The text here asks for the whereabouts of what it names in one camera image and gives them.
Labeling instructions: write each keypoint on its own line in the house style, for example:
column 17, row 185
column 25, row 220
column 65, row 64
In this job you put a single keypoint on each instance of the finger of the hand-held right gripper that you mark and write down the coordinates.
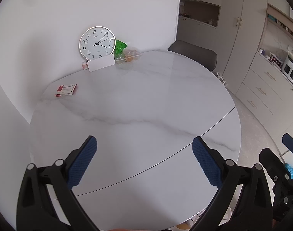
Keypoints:
column 269, row 158
column 289, row 140

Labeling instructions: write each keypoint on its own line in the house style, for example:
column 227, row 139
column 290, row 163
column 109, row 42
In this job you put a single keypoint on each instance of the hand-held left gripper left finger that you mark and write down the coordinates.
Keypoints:
column 82, row 163

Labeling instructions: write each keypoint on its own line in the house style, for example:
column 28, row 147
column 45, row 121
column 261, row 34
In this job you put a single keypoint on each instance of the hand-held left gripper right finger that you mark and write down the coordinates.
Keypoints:
column 206, row 164

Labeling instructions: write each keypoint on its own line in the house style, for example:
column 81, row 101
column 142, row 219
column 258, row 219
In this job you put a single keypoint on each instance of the blue plastic bag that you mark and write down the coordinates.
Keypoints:
column 289, row 169

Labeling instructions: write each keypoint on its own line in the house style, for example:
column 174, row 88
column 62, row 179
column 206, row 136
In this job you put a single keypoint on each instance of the beige drawer cabinet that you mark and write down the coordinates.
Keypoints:
column 264, row 86

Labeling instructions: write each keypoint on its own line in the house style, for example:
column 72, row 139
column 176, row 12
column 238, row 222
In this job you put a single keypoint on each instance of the white and silver appliance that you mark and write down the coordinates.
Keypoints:
column 292, row 66

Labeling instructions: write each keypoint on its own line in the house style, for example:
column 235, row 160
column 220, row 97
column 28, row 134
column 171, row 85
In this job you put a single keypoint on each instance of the red and white medicine box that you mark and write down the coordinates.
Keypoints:
column 66, row 90

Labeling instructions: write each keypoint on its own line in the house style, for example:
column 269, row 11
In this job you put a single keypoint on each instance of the white dish rack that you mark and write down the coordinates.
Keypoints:
column 273, row 59

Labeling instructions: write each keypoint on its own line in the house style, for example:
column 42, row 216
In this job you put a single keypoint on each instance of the small pink bottle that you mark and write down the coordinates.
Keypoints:
column 84, row 65

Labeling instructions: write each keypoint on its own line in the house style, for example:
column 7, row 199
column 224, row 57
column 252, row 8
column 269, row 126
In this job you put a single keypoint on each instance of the white card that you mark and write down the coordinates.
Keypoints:
column 101, row 63

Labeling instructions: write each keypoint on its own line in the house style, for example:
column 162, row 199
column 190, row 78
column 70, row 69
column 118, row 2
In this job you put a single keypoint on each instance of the grey chair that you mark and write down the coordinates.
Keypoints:
column 194, row 54

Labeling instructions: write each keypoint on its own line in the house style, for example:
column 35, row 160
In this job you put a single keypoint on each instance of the green plastic bag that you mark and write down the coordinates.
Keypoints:
column 119, row 47

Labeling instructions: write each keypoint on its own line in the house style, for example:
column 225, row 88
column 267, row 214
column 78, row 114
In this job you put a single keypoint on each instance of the beige tall wardrobe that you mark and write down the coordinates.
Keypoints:
column 223, row 28

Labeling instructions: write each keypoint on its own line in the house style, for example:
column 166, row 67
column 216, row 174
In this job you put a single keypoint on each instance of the round white wall clock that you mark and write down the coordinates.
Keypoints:
column 97, row 43

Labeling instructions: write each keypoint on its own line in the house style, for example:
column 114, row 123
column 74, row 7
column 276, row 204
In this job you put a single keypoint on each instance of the open wall shelf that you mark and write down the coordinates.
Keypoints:
column 278, row 16

